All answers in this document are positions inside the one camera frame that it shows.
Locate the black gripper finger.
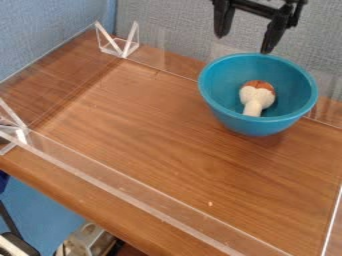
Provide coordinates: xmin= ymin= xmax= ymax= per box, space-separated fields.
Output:
xmin=260 ymin=4 xmax=292 ymax=54
xmin=212 ymin=0 xmax=235 ymax=38

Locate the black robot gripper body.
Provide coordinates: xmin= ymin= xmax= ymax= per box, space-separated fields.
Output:
xmin=232 ymin=0 xmax=308 ymax=27

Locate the white brown toy mushroom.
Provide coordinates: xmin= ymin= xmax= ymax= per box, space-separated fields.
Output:
xmin=239 ymin=80 xmax=275 ymax=117

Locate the blue plastic bowl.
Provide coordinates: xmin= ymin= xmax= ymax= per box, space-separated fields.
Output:
xmin=197 ymin=53 xmax=318 ymax=136

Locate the clear acrylic front barrier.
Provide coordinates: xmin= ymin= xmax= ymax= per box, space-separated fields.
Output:
xmin=2 ymin=129 xmax=291 ymax=256

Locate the grey white power strip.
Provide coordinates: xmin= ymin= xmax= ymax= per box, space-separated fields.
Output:
xmin=53 ymin=222 xmax=116 ymax=256

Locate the black chair part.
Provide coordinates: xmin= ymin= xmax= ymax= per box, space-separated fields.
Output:
xmin=0 ymin=200 xmax=41 ymax=256

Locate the clear acrylic corner bracket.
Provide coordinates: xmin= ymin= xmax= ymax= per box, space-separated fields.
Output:
xmin=93 ymin=21 xmax=140 ymax=59

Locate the clear acrylic left bracket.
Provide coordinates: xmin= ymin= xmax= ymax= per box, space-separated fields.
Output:
xmin=0 ymin=98 xmax=29 ymax=156

